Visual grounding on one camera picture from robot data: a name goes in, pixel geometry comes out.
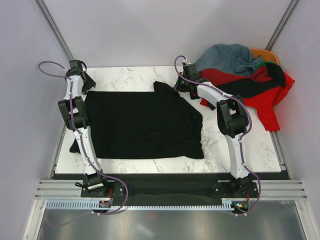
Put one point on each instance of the orange basket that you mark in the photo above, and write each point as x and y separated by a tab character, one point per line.
265	54

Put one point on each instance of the black t-shirt in pile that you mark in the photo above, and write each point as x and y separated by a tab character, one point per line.
250	86

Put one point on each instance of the red t-shirt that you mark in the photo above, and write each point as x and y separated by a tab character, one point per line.
265	105

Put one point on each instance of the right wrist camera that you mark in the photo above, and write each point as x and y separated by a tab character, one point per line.
186	62

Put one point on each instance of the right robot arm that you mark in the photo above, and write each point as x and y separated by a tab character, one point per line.
233	121

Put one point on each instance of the green garment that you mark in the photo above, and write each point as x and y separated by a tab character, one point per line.
264	63

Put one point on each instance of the aluminium corner post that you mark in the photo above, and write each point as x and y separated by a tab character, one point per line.
57	34
282	24

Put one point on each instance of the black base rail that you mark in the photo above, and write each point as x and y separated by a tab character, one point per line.
163	189

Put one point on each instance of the white cable duct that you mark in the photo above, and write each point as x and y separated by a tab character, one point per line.
100	205

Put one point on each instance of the left aluminium corner post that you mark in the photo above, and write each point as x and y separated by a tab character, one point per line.
57	34

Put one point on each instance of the black t-shirt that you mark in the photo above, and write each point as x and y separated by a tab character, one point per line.
250	86
144	125

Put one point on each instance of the grey-blue t-shirt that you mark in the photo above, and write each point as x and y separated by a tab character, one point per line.
233	59

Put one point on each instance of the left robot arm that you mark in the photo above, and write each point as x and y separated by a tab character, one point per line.
76	119

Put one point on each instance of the right aluminium corner post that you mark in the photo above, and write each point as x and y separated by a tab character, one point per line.
282	24

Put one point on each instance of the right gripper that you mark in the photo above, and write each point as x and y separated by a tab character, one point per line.
177	86

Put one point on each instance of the aluminium extrusion frame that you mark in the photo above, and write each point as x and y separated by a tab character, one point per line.
275	184

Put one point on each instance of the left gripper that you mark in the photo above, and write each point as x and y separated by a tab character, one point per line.
91	84

